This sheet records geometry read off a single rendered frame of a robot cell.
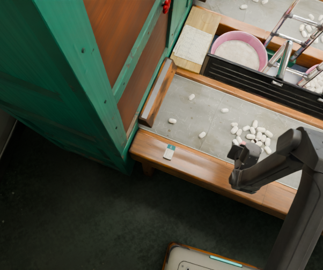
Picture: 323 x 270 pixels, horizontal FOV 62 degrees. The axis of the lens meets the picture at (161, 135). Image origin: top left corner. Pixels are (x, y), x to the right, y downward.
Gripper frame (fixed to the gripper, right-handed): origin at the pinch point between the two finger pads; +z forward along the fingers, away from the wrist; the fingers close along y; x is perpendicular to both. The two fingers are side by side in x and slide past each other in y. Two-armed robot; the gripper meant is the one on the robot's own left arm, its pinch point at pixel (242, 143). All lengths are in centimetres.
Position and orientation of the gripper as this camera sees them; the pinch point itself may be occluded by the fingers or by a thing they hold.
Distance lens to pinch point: 113.3
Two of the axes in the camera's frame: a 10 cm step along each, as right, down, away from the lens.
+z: 2.5, -5.0, 8.3
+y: -9.3, -3.7, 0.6
